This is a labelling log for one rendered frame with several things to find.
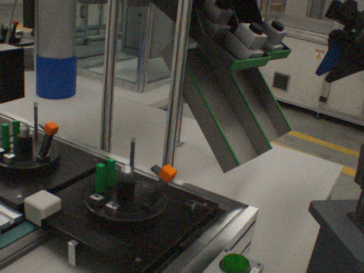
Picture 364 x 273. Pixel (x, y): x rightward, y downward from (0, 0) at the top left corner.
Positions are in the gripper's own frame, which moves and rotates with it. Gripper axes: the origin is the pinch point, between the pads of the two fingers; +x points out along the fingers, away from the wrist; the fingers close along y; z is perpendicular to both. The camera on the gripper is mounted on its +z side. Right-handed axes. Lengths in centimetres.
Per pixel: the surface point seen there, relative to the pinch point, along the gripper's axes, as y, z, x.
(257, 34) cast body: -3.0, 13.9, 6.2
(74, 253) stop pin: 27, 14, 47
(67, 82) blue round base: -68, 46, 64
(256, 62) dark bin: -4.1, 10.2, 10.2
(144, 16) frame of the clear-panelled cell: -85, 43, 29
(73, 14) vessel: -69, 61, 44
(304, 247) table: 3.1, -22.9, 29.2
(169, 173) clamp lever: 20.5, 11.2, 29.9
